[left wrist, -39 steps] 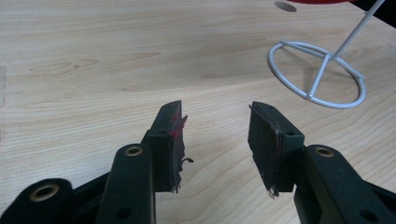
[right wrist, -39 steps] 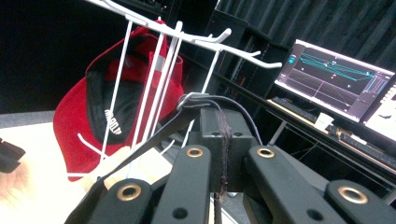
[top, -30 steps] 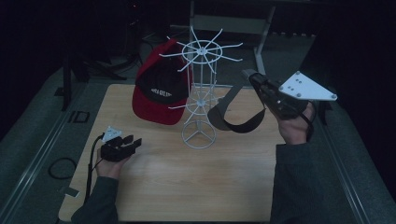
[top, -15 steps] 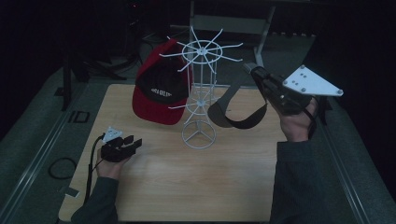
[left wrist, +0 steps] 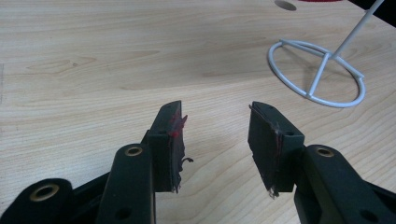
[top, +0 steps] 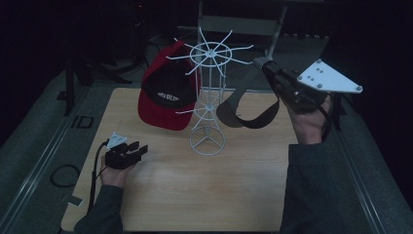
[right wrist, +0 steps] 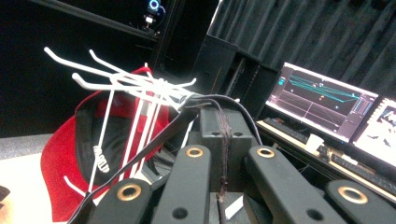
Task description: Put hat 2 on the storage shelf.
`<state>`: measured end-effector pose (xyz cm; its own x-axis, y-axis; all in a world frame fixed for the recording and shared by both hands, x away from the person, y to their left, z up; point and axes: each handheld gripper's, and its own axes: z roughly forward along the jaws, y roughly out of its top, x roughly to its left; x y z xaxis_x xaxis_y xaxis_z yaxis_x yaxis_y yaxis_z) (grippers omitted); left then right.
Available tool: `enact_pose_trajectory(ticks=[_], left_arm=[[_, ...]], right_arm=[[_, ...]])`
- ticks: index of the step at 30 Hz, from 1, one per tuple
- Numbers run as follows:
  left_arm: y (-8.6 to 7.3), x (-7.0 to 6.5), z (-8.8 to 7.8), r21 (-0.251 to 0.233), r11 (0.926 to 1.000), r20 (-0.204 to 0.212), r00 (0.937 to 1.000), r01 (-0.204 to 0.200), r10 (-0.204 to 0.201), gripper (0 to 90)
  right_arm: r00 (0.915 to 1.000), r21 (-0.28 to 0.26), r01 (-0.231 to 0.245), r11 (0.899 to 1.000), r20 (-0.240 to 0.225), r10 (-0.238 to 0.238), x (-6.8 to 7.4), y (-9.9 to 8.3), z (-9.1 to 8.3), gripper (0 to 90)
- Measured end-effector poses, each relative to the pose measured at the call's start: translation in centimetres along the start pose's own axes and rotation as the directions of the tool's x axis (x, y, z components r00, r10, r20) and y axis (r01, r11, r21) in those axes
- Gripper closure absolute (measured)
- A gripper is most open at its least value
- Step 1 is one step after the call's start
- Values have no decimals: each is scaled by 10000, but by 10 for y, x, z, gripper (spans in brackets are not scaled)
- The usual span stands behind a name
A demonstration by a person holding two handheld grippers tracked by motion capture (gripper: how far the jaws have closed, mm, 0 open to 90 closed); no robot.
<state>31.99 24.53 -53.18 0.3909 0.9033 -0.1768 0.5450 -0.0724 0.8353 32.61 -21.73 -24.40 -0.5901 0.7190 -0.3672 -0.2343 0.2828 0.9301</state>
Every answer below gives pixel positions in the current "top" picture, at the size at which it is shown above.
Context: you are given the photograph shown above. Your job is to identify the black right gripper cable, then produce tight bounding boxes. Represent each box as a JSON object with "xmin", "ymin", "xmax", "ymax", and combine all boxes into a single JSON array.
[{"xmin": 316, "ymin": 92, "xmax": 335, "ymax": 143}]

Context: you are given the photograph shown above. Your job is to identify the black rectangular floor bracket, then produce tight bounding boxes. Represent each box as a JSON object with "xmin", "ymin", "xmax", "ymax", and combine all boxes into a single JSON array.
[{"xmin": 70, "ymin": 114, "xmax": 94, "ymax": 130}]

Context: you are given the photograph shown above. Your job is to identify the person's left hand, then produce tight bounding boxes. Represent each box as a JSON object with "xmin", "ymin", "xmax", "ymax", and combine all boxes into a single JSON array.
[{"xmin": 98, "ymin": 161, "xmax": 138, "ymax": 190}]

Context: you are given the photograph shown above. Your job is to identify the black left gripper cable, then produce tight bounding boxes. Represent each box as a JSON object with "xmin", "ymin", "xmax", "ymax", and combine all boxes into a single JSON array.
[{"xmin": 86, "ymin": 139, "xmax": 111, "ymax": 214}]

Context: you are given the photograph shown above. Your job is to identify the red and black baseball cap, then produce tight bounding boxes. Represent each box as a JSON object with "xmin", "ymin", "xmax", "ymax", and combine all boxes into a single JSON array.
[{"xmin": 136, "ymin": 39, "xmax": 202, "ymax": 132}]

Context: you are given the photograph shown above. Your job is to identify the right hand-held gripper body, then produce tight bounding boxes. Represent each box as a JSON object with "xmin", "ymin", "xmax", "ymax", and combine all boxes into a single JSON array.
[{"xmin": 272, "ymin": 58, "xmax": 364, "ymax": 115}]

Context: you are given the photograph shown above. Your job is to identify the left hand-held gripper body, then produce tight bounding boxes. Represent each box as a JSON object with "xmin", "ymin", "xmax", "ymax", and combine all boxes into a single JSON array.
[{"xmin": 103, "ymin": 132, "xmax": 144, "ymax": 171}]

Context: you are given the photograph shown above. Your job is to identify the black floor cables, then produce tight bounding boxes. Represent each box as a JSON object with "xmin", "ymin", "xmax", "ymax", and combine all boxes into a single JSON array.
[{"xmin": 142, "ymin": 33, "xmax": 164, "ymax": 71}]

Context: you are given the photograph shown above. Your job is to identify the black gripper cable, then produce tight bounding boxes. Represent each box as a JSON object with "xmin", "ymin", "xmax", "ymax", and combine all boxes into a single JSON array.
[
  {"xmin": 86, "ymin": 139, "xmax": 111, "ymax": 214},
  {"xmin": 316, "ymin": 92, "xmax": 335, "ymax": 143}
]

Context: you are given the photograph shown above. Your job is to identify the person's right hand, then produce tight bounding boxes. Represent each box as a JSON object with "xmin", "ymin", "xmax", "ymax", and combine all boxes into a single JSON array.
[{"xmin": 282, "ymin": 95, "xmax": 334, "ymax": 146}]

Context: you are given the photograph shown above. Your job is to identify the grey sun visor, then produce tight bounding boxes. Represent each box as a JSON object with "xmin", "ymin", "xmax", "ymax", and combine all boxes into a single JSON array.
[{"xmin": 215, "ymin": 56, "xmax": 282, "ymax": 130}]

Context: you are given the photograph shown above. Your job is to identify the white wire hat rack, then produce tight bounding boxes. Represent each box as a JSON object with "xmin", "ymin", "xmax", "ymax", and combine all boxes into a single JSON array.
[{"xmin": 165, "ymin": 26, "xmax": 255, "ymax": 157}]

